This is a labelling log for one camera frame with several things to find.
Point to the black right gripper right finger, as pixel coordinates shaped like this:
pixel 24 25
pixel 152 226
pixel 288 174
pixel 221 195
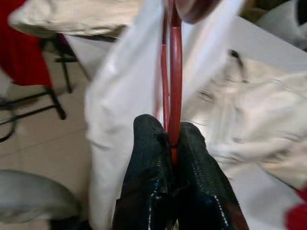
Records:
pixel 199 179

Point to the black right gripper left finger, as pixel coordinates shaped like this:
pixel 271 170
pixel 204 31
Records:
pixel 146 167

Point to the white garment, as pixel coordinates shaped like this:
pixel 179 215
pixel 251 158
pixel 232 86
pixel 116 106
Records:
pixel 263 115
pixel 115 107

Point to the red plastic hanger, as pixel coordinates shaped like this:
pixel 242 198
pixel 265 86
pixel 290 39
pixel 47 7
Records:
pixel 176 83

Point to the white crumpled garment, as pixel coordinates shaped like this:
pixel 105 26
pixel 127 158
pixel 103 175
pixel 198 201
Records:
pixel 263 115

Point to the plain red garment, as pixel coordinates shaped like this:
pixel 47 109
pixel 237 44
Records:
pixel 297 213
pixel 21 48

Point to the black chrome clothes rack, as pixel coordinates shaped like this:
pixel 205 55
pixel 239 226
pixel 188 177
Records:
pixel 60 103

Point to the cream cloth garment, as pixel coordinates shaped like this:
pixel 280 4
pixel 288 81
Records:
pixel 60 16

